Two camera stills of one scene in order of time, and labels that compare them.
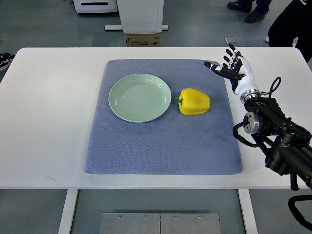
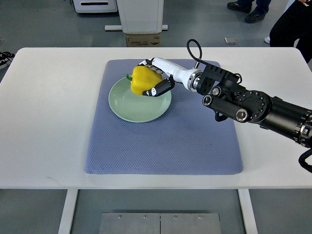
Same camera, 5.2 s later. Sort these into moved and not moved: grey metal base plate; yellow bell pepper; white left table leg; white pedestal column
Moved: yellow bell pepper
Not moved: grey metal base plate; white pedestal column; white left table leg
